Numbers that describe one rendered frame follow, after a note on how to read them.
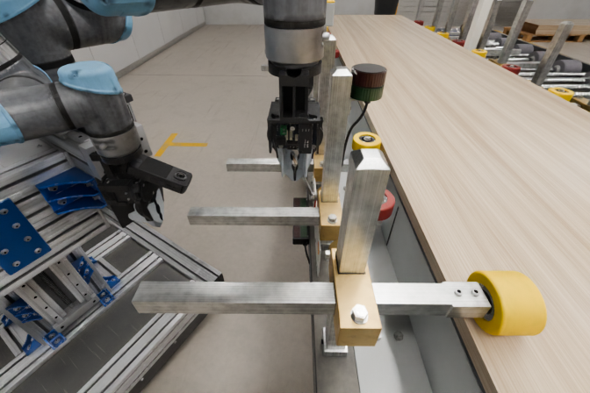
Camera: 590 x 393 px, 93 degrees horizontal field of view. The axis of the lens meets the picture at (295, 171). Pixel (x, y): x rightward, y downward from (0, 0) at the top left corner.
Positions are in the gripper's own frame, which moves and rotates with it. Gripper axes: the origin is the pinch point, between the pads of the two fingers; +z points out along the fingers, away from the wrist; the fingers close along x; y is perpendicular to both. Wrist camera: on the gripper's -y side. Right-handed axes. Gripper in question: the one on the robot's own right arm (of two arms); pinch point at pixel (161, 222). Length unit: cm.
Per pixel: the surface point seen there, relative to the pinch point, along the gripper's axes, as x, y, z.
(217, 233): -68, 16, 83
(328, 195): -2.7, -38.6, -6.4
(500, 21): -748, -539, 66
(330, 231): 4.5, -38.6, -2.6
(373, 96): -2, -44, -30
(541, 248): 12, -75, -7
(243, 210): -0.6, -19.4, -3.3
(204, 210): -0.5, -10.4, -3.2
